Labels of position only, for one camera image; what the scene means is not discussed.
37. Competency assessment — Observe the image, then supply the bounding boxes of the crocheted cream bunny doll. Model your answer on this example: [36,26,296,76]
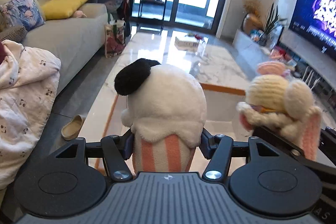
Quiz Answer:
[236,61,322,161]

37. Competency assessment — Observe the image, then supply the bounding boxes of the white panda ice-cream plush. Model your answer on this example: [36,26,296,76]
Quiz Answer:
[114,59,207,173]

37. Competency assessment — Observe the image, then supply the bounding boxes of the orange cardboard storage box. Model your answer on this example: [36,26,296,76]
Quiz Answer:
[98,84,249,141]

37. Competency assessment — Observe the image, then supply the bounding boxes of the beige slipper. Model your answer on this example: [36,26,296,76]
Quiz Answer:
[61,114,86,141]

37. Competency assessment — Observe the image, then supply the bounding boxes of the white tv cabinet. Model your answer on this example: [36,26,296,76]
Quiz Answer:
[233,29,336,130]

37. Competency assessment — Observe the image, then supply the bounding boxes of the printed shopping bag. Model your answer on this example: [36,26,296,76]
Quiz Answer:
[104,19,126,58]

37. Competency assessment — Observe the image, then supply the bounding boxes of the white music-note quilt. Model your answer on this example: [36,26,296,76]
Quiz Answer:
[1,40,62,189]

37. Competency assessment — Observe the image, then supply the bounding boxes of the small white box on table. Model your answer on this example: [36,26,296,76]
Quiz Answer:
[175,36,199,52]

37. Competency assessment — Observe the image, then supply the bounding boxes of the brown vase dried flowers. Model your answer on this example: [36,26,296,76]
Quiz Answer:
[241,0,264,36]

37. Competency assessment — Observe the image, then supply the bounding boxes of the grey fabric sofa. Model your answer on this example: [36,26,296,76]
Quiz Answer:
[22,3,108,93]

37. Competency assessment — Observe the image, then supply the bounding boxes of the green potted plant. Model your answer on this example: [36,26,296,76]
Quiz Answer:
[259,3,288,47]

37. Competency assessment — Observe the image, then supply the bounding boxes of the television screen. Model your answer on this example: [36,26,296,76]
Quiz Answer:
[289,0,336,60]

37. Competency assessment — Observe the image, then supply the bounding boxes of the dark red cushion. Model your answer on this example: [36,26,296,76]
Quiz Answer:
[0,42,8,64]

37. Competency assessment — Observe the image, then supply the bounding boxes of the yellow pillow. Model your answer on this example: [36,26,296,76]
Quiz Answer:
[42,0,88,20]

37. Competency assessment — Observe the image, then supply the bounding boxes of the blue floral cushion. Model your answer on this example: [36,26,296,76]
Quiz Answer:
[1,0,45,32]

